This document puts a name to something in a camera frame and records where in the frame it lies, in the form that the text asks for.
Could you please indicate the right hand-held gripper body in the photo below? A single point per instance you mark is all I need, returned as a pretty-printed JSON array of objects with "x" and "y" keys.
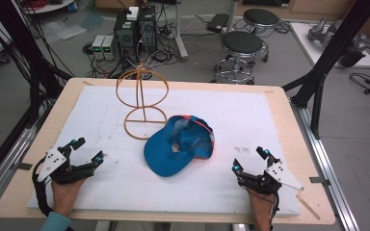
[{"x": 263, "y": 183}]

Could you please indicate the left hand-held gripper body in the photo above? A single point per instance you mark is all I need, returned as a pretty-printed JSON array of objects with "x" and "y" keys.
[{"x": 58, "y": 166}]

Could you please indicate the wooden hat stand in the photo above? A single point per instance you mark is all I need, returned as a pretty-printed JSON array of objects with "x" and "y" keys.
[{"x": 145, "y": 121}]

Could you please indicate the blue baseball cap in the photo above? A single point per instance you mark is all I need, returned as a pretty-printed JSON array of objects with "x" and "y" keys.
[{"x": 162, "y": 157}]

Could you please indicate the person's right hand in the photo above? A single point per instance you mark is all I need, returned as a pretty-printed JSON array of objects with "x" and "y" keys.
[{"x": 262, "y": 205}]

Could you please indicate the person's left hand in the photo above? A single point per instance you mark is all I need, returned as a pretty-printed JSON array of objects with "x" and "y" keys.
[{"x": 65, "y": 195}]

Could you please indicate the grey tape piece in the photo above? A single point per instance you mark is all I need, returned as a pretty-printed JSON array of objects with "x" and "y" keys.
[
  {"x": 24, "y": 166},
  {"x": 319, "y": 181}
]

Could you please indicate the white foam mat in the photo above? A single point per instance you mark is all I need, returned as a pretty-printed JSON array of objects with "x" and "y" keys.
[{"x": 224, "y": 131}]

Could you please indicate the grey power supply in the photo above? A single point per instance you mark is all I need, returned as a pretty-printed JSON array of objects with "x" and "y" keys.
[
  {"x": 110, "y": 47},
  {"x": 98, "y": 46}
]

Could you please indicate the black round stool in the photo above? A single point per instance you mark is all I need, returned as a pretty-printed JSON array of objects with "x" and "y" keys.
[
  {"x": 242, "y": 42},
  {"x": 260, "y": 16}
]

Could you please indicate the clear plastic sheet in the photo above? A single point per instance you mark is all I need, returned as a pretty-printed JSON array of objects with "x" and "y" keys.
[{"x": 61, "y": 30}]

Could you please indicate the white platform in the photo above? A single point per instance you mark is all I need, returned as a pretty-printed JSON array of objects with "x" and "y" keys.
[{"x": 305, "y": 41}]

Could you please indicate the black computer tower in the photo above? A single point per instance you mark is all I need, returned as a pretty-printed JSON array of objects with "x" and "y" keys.
[
  {"x": 147, "y": 29},
  {"x": 126, "y": 35}
]

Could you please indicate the black flat case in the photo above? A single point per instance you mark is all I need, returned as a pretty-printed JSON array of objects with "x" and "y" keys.
[{"x": 217, "y": 22}]

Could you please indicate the round white table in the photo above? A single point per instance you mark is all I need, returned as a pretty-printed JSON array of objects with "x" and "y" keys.
[{"x": 49, "y": 6}]

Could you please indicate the grey metal stand leg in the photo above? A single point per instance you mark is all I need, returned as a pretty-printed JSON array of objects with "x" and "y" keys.
[{"x": 180, "y": 38}]

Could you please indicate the white box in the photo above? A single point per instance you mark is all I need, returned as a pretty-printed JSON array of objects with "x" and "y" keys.
[{"x": 132, "y": 13}]

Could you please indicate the aluminium rail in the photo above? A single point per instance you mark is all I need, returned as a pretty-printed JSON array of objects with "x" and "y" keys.
[
  {"x": 327, "y": 160},
  {"x": 3, "y": 166}
]

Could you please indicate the black metal frame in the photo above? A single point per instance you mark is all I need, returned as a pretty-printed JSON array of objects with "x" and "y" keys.
[
  {"x": 19, "y": 48},
  {"x": 334, "y": 48}
]

